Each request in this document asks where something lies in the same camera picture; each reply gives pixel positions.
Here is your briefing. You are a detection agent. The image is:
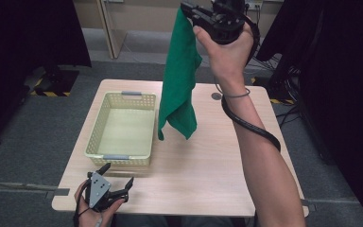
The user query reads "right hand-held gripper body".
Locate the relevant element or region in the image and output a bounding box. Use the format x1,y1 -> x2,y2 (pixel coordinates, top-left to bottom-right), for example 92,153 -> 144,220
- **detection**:
198,0 -> 248,45

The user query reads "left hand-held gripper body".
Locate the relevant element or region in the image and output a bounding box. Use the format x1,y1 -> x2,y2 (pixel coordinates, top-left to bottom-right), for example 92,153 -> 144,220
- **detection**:
84,170 -> 130,213

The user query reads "pale green plastic basket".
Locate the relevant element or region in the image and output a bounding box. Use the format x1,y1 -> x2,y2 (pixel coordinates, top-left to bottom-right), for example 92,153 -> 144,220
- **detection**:
84,90 -> 158,168

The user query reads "green printed t-shirt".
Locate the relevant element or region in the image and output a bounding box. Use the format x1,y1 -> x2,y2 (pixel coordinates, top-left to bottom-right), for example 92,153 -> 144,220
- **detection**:
157,7 -> 203,142

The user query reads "person's left hand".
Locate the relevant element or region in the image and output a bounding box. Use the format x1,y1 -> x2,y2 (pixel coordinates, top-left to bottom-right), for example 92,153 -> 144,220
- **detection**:
74,181 -> 126,227

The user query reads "person's right hand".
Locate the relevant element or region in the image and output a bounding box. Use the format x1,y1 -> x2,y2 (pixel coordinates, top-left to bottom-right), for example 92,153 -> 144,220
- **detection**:
192,22 -> 255,95

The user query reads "grey floor tape piece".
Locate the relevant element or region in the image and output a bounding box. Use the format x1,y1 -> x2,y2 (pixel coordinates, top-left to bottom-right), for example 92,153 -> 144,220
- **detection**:
299,198 -> 317,212
45,187 -> 71,201

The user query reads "grey wrist band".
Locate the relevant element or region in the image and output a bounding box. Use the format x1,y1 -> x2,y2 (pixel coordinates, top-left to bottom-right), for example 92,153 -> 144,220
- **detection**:
222,88 -> 251,99

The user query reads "beige desk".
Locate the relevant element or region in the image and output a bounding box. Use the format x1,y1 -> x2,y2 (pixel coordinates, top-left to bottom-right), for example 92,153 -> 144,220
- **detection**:
74,0 -> 183,61

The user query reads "yellow black striped tape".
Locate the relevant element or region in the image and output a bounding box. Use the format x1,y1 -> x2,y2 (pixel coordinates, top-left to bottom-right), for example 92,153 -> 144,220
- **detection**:
251,77 -> 296,105
28,78 -> 71,98

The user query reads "black stand base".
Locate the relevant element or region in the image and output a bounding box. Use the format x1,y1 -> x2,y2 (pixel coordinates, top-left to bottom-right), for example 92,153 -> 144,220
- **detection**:
27,64 -> 80,98

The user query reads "black curtain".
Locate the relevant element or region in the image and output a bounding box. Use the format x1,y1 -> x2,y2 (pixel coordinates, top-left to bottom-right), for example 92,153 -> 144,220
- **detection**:
256,0 -> 363,227

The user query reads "white wall socket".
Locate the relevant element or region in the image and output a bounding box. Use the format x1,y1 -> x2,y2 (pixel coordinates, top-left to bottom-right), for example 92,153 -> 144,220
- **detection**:
245,0 -> 264,10

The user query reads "black floor cable bundle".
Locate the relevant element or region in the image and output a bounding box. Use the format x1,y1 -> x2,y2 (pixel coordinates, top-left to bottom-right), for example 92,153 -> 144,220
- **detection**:
270,65 -> 301,129

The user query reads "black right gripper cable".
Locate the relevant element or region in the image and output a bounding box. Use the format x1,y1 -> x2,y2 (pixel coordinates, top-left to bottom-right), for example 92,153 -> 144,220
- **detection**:
215,13 -> 282,153

